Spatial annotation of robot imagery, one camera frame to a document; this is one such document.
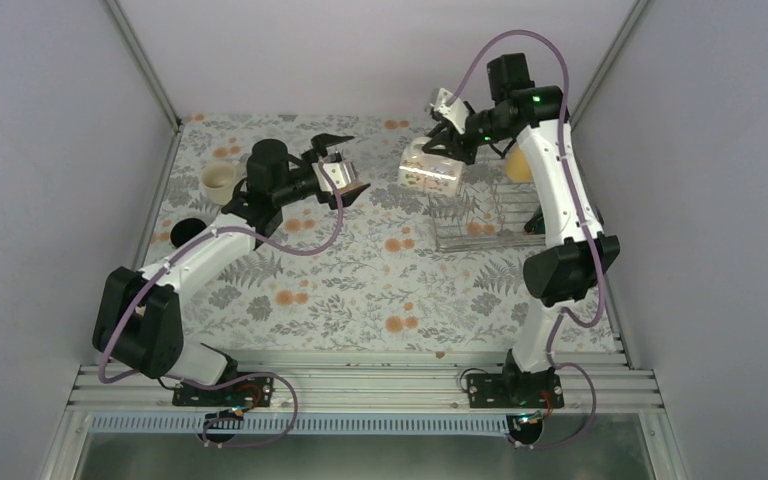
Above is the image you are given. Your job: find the yellow white cup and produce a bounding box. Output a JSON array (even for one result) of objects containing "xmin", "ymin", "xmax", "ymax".
[{"xmin": 504, "ymin": 146, "xmax": 533, "ymax": 183}]

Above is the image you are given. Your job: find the metal wire dish rack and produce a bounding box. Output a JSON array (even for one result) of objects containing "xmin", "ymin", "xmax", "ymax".
[{"xmin": 427, "ymin": 141, "xmax": 545, "ymax": 253}]

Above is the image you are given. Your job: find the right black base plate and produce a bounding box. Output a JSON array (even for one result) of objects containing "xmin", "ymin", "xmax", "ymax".
[{"xmin": 465, "ymin": 370, "xmax": 565, "ymax": 409}]

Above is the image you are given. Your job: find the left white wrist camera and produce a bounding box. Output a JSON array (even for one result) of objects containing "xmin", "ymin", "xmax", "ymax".
[{"xmin": 313, "ymin": 161, "xmax": 360, "ymax": 193}]

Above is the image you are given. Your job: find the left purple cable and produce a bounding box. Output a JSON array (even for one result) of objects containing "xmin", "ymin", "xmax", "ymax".
[{"xmin": 96, "ymin": 153, "xmax": 347, "ymax": 386}]

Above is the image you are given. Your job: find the beige white ceramic mug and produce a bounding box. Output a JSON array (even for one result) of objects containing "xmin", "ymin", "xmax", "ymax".
[{"xmin": 200, "ymin": 161, "xmax": 241, "ymax": 206}]

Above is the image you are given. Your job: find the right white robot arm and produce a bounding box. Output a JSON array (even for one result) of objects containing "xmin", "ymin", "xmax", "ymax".
[{"xmin": 422, "ymin": 53, "xmax": 620, "ymax": 407}]

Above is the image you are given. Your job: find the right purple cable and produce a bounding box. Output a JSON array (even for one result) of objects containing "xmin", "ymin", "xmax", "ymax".
[{"xmin": 447, "ymin": 29, "xmax": 608, "ymax": 452}]

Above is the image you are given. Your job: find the black matte mug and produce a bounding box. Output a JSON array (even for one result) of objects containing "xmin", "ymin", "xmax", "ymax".
[{"xmin": 169, "ymin": 218, "xmax": 207, "ymax": 248}]

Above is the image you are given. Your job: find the dark green mug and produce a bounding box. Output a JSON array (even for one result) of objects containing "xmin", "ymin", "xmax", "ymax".
[{"xmin": 523, "ymin": 207, "xmax": 545, "ymax": 235}]

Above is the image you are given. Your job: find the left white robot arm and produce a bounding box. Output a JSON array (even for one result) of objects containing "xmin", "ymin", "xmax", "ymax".
[{"xmin": 92, "ymin": 133, "xmax": 368, "ymax": 405}]

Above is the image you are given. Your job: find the aluminium mounting rail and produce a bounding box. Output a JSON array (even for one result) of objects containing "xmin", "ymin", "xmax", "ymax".
[{"xmin": 67, "ymin": 350, "xmax": 664, "ymax": 414}]

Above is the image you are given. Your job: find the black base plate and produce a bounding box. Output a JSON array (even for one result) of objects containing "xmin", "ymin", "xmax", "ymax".
[
  {"xmin": 465, "ymin": 370, "xmax": 565, "ymax": 409},
  {"xmin": 172, "ymin": 377, "xmax": 274, "ymax": 409}
]

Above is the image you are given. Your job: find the purple cable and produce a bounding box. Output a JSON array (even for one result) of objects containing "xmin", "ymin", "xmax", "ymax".
[
  {"xmin": 447, "ymin": 29, "xmax": 608, "ymax": 452},
  {"xmin": 96, "ymin": 153, "xmax": 347, "ymax": 386}
]

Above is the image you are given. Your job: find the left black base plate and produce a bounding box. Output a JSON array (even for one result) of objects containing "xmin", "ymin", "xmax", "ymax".
[{"xmin": 172, "ymin": 377, "xmax": 274, "ymax": 409}]

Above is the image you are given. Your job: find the slotted grey cable duct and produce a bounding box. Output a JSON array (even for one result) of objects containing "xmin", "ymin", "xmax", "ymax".
[{"xmin": 88, "ymin": 412, "xmax": 509, "ymax": 436}]

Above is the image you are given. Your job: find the floral patterned table mat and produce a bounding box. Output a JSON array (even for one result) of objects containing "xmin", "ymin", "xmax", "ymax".
[{"xmin": 121, "ymin": 113, "xmax": 617, "ymax": 354}]

